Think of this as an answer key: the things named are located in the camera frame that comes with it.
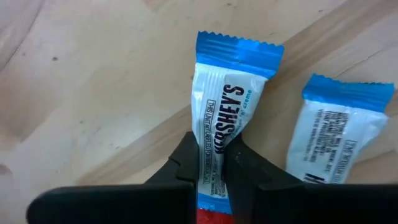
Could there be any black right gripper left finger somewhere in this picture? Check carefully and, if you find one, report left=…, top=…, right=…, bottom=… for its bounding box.
left=26, top=131, right=200, bottom=224

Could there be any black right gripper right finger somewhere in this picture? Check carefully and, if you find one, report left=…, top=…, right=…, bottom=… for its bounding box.
left=223, top=133, right=398, bottom=224

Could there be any white blue Hershey's candy bar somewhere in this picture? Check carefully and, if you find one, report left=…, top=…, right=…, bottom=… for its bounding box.
left=191, top=30, right=285, bottom=215
left=285, top=73, right=396, bottom=185

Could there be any red Skittles candy bag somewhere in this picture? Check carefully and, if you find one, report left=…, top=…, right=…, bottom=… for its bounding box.
left=196, top=207, right=236, bottom=224

